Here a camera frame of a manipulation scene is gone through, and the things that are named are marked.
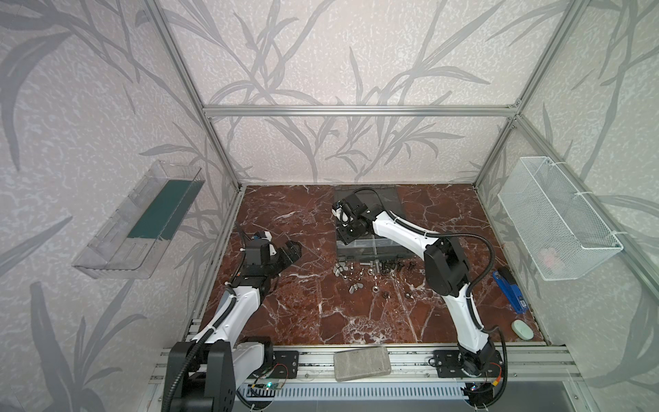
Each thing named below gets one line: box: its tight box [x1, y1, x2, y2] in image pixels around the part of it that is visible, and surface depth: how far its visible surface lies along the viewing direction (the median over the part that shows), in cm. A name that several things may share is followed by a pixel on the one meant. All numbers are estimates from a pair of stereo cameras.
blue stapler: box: [492, 266, 530, 315], surface depth 88 cm
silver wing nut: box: [332, 261, 350, 278], surface depth 95 cm
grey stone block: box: [332, 346, 392, 382], surface depth 72 cm
